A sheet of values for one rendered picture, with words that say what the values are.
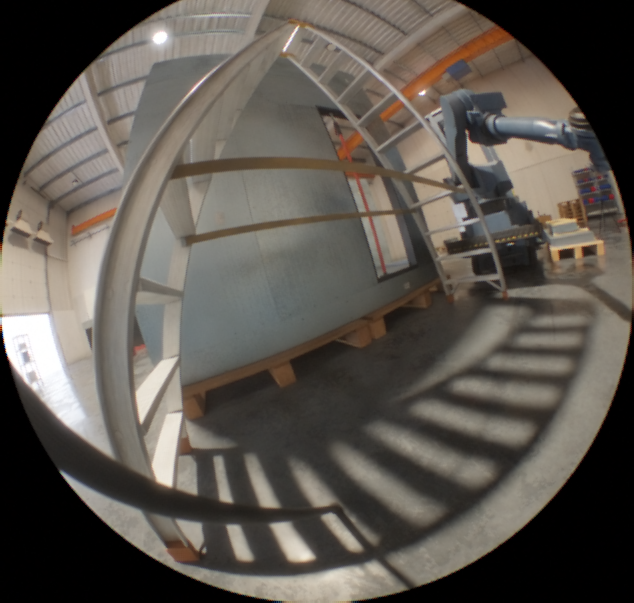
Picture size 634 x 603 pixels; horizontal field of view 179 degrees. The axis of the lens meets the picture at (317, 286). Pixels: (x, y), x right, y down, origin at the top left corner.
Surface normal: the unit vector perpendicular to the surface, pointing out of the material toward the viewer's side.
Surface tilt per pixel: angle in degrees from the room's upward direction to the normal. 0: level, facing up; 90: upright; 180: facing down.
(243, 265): 90
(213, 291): 90
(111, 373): 88
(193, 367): 90
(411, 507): 0
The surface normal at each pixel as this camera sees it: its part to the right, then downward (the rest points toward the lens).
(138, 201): 0.47, -0.12
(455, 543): -0.28, -0.96
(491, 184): -0.96, 0.28
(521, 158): -0.86, 0.27
